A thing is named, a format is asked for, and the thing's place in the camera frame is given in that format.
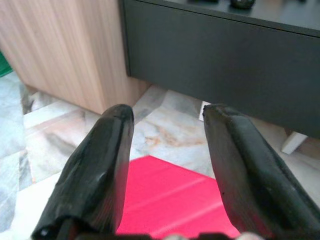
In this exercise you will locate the green plastic item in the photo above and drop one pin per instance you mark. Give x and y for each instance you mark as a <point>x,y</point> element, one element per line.
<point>3,66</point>

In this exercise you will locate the light wooden cabinet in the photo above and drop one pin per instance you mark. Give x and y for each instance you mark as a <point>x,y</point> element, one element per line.
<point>62,50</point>

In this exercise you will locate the white console leg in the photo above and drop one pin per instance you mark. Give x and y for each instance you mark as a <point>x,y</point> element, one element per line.
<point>292,143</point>

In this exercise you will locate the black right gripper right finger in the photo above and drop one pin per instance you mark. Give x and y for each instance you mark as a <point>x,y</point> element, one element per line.
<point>250,180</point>

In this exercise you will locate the black low console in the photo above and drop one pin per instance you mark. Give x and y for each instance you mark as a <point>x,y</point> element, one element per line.
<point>212,62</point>

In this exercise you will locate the red plastic stool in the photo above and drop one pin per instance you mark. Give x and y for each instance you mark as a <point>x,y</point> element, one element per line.
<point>170,195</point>

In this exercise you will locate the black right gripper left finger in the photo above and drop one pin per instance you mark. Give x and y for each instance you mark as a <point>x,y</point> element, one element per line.
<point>100,175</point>

